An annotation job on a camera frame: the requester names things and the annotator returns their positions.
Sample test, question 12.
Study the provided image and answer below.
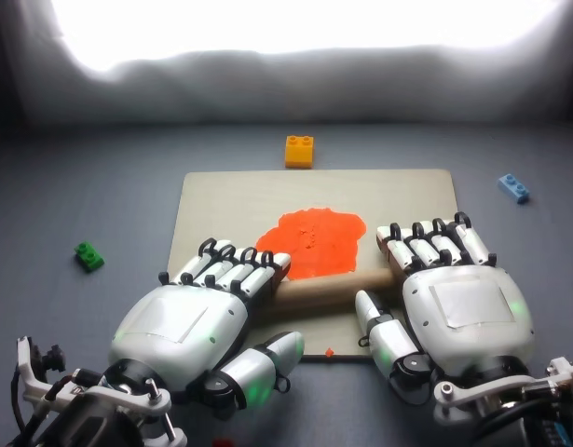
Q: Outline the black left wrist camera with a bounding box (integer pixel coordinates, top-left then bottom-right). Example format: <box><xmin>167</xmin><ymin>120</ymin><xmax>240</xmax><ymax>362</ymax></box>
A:
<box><xmin>16</xmin><ymin>335</ymin><xmax>67</xmax><ymax>373</ymax></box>

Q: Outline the wooden rolling pin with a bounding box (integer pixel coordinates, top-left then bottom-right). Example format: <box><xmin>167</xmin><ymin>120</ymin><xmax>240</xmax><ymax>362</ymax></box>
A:
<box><xmin>266</xmin><ymin>268</ymin><xmax>399</xmax><ymax>316</ymax></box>

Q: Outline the green toy block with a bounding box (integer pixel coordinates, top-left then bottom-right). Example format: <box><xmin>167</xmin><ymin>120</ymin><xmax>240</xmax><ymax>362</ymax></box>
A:
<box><xmin>74</xmin><ymin>240</ymin><xmax>105</xmax><ymax>274</ymax></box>

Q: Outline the white backdrop cloth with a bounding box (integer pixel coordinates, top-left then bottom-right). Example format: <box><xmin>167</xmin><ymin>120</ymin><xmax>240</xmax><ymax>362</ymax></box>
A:
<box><xmin>0</xmin><ymin>0</ymin><xmax>573</xmax><ymax>125</ymax></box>

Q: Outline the blue toy block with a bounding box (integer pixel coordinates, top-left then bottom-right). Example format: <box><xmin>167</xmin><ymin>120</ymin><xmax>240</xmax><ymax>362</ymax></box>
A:
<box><xmin>497</xmin><ymin>173</ymin><xmax>533</xmax><ymax>205</ymax></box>

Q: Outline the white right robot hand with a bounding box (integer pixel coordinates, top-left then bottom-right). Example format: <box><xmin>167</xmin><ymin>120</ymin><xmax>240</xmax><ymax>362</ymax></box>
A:
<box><xmin>354</xmin><ymin>211</ymin><xmax>537</xmax><ymax>419</ymax></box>

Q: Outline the light wooden board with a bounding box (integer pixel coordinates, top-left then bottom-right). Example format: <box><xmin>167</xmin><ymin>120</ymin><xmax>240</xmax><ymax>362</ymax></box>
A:
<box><xmin>167</xmin><ymin>169</ymin><xmax>458</xmax><ymax>363</ymax></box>

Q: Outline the grey table cloth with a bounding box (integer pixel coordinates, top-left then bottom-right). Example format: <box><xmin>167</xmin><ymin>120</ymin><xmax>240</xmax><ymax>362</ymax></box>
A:
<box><xmin>0</xmin><ymin>121</ymin><xmax>573</xmax><ymax>447</ymax></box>

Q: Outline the yellow toy block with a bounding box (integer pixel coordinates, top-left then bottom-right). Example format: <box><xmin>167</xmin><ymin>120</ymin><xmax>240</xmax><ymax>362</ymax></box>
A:
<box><xmin>284</xmin><ymin>134</ymin><xmax>316</xmax><ymax>169</ymax></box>

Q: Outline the flat orange play dough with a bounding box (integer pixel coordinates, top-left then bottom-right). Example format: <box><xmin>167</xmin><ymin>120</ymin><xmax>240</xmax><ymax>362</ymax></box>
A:
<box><xmin>256</xmin><ymin>208</ymin><xmax>369</xmax><ymax>282</ymax></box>

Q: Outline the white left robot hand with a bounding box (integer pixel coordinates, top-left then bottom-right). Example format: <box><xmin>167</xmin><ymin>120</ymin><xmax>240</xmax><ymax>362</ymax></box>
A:
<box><xmin>108</xmin><ymin>237</ymin><xmax>306</xmax><ymax>422</ymax></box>

